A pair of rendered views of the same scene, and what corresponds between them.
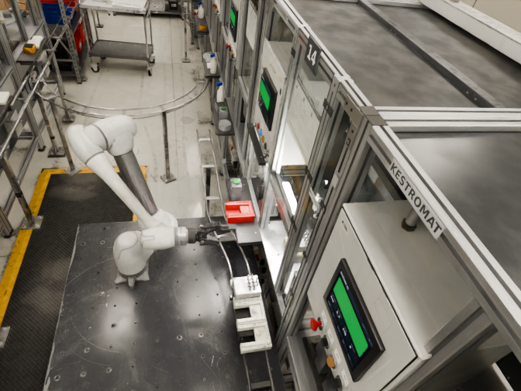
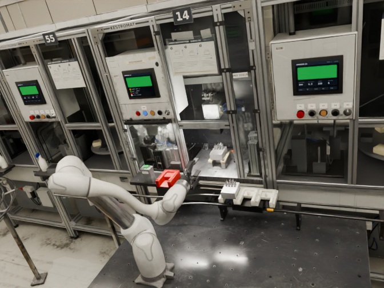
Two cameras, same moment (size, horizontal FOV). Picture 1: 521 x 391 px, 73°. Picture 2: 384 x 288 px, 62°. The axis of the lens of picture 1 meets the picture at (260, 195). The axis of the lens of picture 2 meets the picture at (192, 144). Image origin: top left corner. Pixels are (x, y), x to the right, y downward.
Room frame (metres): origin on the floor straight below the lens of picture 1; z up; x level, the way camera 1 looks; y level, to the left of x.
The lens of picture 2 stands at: (-0.19, 1.35, 2.13)
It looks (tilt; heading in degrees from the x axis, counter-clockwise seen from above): 25 degrees down; 316
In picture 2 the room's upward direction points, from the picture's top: 12 degrees counter-clockwise
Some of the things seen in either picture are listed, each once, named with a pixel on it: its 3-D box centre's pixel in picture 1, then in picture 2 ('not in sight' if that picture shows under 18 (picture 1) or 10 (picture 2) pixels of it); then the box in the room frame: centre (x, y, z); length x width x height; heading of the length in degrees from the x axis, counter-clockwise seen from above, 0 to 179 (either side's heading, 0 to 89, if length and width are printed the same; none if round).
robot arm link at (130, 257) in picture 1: (130, 250); (147, 252); (1.10, 0.64, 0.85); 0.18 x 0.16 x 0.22; 151
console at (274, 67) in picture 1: (289, 102); (147, 83); (1.60, -0.06, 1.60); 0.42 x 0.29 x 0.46; 18
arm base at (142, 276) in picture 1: (132, 269); (156, 271); (1.07, 0.64, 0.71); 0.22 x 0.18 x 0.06; 18
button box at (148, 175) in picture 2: (236, 188); (148, 172); (1.59, 0.15, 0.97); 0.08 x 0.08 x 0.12; 18
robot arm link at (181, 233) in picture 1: (181, 236); (181, 187); (1.04, 0.33, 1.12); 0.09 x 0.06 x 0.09; 18
